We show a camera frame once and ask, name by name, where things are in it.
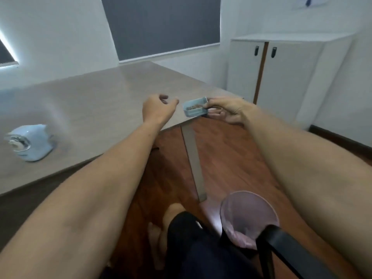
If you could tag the person's left hand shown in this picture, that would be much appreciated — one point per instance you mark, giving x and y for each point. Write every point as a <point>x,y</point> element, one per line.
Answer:
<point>155,110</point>

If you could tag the person's right hand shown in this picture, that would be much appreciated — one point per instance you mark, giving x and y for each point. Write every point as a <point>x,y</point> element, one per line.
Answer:
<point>235,110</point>

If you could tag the person's right thumb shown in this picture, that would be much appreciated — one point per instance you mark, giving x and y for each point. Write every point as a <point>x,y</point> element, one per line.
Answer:
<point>215,105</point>

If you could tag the person's left thumb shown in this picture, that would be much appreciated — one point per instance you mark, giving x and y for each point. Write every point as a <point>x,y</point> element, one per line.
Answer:
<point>173,103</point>

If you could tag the small blue shavings tray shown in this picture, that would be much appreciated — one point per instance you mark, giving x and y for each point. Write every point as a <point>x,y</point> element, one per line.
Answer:
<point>195,111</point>

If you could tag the person's right forearm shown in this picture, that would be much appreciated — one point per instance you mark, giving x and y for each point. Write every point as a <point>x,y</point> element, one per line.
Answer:
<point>314,177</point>

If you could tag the person's left forearm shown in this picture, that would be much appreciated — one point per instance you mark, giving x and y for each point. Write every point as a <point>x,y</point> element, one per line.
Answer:
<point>87,194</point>

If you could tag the brown pencil shavings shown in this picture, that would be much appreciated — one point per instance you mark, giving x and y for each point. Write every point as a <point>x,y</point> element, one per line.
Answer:
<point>194,107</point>

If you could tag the grey table leg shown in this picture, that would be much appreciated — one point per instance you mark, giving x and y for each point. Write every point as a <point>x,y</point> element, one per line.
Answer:
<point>194,162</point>

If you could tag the white two-door cabinet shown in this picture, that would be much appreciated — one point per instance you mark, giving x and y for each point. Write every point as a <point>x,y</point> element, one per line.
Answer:
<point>287,81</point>

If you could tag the large dark grey window blind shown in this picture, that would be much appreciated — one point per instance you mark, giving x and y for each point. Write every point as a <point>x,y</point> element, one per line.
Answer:
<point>162,26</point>

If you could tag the pink translucent waste bin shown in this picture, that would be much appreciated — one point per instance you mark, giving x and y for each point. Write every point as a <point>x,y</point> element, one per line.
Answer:
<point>247,217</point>

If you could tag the person's bare foot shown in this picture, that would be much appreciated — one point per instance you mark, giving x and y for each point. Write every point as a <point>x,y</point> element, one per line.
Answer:
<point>162,229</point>

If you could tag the dark brown baseboard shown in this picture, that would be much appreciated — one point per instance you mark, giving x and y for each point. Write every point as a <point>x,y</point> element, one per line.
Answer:
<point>340,140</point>

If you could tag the light blue pencil sharpener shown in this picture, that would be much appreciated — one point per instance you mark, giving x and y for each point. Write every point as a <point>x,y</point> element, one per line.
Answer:
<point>35,143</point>

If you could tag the person's black shorts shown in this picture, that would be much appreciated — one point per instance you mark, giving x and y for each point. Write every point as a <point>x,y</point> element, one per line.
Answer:
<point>197,252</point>

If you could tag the black chair armrest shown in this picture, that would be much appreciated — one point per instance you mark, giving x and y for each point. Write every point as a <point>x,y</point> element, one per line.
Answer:
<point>290,252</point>

